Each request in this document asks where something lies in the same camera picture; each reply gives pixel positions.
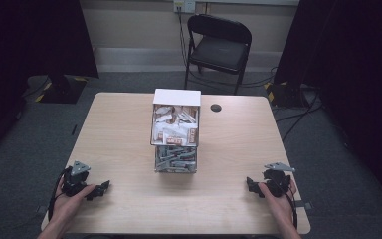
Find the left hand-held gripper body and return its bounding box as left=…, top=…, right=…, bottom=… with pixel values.
left=61, top=160, right=96, bottom=197

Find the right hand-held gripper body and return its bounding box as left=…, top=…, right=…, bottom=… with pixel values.
left=262, top=161, right=296, bottom=199

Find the person's right hand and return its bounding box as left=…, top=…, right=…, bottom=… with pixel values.
left=257, top=178, right=298, bottom=228

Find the person's left hand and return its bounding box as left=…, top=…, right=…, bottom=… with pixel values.
left=50, top=178, right=97, bottom=231

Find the pile of grey packets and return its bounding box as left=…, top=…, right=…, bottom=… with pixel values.
left=155, top=145, right=198, bottom=173

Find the black stand base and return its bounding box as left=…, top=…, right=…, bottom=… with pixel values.
left=34, top=74, right=90, bottom=105
left=264, top=81, right=312, bottom=108

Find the pile of white orange packets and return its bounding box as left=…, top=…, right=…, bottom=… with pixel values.
left=152, top=105, right=200, bottom=146

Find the clear box with white lid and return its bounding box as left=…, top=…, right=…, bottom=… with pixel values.
left=149, top=88, right=203, bottom=174

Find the black folding chair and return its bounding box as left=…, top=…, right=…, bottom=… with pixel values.
left=183, top=13, right=253, bottom=96

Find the black curtain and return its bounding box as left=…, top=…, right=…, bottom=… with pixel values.
left=273, top=0, right=382, bottom=213
left=0, top=0, right=100, bottom=160

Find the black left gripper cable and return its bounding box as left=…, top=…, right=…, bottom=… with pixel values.
left=47, top=165, right=74, bottom=223

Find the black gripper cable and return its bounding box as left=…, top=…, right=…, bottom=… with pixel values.
left=278, top=178, right=299, bottom=230
left=47, top=165, right=74, bottom=223

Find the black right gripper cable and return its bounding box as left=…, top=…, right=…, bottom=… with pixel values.
left=278, top=178, right=299, bottom=230

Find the black floor cable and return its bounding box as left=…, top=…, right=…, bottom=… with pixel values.
left=273, top=87, right=322, bottom=142

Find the white wall outlet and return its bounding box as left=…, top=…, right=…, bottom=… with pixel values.
left=173, top=0, right=197, bottom=15

